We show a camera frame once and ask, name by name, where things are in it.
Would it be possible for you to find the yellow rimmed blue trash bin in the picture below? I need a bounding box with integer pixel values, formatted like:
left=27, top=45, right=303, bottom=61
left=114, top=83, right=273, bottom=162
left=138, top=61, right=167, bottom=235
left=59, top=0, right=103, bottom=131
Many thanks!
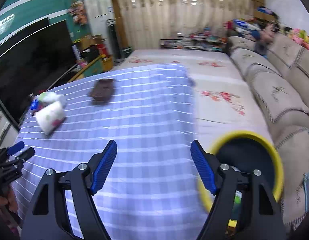
left=190, top=130, right=284, bottom=212

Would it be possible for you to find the white tissue pack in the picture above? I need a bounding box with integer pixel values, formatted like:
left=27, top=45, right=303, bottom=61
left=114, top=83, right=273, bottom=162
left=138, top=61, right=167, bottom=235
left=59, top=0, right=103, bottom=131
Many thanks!
left=35, top=101, right=65, bottom=135

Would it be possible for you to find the purple checked tablecloth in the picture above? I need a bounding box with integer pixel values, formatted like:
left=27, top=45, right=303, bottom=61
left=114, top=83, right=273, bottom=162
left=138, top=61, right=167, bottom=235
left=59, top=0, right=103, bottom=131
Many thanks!
left=12, top=64, right=207, bottom=239

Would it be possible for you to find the black television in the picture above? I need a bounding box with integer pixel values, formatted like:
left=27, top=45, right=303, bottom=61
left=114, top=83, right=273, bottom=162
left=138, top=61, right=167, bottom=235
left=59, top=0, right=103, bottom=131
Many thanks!
left=0, top=21, right=76, bottom=125

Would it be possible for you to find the floral white mat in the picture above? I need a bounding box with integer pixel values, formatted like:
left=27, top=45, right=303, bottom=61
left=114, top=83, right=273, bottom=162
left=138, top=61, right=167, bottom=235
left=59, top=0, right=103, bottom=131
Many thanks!
left=118, top=49, right=271, bottom=150

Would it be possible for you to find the dark brown box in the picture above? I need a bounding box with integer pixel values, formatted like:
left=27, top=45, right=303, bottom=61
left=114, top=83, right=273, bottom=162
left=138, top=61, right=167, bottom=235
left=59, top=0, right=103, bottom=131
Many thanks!
left=89, top=79, right=115, bottom=103

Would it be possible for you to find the green yellow tv cabinet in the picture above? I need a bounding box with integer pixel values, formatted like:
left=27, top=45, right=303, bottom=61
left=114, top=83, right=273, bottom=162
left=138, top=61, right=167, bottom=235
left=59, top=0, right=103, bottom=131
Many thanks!
left=68, top=54, right=113, bottom=83

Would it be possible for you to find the beige sofa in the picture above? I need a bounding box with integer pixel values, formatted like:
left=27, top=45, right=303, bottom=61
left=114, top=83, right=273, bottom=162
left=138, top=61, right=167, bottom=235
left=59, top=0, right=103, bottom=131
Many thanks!
left=227, top=33, right=309, bottom=233

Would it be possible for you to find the black tower fan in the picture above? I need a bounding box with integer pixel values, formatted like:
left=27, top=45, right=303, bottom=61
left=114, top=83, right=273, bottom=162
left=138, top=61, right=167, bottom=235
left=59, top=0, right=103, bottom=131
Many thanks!
left=106, top=19, right=123, bottom=62

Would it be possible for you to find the low toy shelf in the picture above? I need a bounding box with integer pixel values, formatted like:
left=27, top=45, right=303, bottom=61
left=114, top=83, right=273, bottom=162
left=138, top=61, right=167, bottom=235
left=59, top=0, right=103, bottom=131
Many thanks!
left=159, top=33, right=227, bottom=52

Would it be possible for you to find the cream curtain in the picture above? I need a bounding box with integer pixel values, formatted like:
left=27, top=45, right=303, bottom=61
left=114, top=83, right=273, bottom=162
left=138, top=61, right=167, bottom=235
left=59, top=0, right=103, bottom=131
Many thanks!
left=113, top=0, right=251, bottom=50

